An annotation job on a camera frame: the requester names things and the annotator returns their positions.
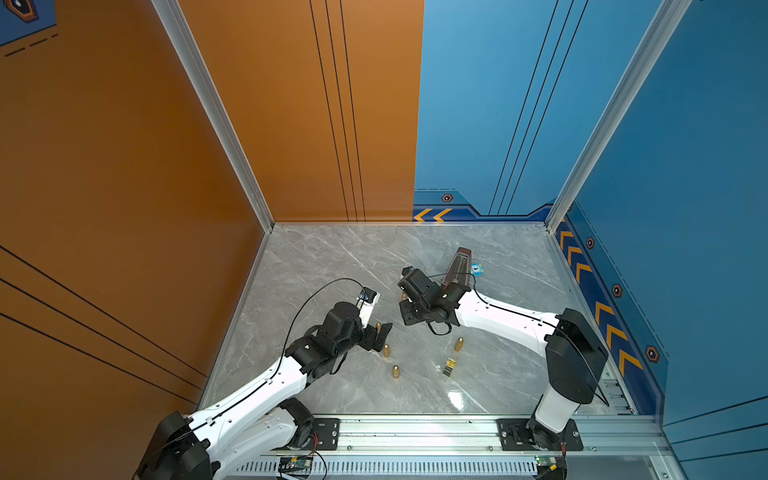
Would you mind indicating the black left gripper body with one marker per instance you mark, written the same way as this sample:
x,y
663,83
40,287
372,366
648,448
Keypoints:
x,y
368,338

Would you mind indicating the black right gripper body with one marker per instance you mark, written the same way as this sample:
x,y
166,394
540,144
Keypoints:
x,y
414,312

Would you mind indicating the green circuit board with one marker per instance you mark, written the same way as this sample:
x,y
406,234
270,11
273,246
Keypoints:
x,y
551,468
295,467

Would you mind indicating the green circuit board left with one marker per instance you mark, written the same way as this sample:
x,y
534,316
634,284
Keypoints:
x,y
295,467

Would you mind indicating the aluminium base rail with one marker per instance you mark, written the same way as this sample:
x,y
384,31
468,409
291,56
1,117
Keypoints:
x,y
483,434

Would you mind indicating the aluminium corner post right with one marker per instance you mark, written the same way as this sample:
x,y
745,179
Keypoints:
x,y
660,30

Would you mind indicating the dark red wooden metronome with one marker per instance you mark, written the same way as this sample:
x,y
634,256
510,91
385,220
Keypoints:
x,y
459,275

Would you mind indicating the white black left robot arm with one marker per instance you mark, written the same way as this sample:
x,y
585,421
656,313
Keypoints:
x,y
265,414

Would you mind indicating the green circuit board right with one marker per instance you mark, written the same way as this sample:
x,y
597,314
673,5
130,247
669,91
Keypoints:
x,y
551,468

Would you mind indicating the aluminium corner post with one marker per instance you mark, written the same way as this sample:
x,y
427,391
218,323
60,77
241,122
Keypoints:
x,y
184,43
660,30

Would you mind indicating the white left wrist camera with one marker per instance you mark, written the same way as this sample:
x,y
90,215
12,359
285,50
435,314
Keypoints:
x,y
366,302

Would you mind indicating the black gold square lipstick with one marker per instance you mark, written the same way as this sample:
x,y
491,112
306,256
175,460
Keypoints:
x,y
449,367

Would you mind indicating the aluminium corner post left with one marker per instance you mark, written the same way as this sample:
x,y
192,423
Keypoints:
x,y
184,43

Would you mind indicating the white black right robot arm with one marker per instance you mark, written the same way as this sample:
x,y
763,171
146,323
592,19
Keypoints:
x,y
574,355

